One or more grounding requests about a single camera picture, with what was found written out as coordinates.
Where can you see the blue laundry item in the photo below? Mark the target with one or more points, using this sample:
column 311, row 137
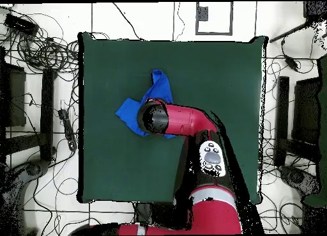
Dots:
column 159, row 89

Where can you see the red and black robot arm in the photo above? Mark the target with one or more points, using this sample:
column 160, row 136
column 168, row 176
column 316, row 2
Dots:
column 184, row 121

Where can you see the dark green table cloth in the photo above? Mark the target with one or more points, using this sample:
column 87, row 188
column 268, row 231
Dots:
column 323, row 118
column 107, row 164

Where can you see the black power strip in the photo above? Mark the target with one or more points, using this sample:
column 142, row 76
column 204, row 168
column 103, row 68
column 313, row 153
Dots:
column 68, row 131

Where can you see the black stand bar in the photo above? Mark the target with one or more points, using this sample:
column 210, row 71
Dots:
column 47, row 113
column 282, row 113

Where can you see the grey stand foot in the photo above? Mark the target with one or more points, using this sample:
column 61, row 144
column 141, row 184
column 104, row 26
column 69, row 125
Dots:
column 35, row 168
column 296, row 177

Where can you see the black box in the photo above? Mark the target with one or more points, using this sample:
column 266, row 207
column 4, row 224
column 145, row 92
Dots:
column 15, row 97
column 306, row 110

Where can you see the black rod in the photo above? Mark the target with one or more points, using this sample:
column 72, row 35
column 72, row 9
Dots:
column 288, row 32

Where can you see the black power brick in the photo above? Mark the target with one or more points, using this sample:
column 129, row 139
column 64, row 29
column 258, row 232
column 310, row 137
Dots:
column 20, row 25

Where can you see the grey floor frame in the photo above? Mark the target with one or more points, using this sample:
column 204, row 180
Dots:
column 197, row 18

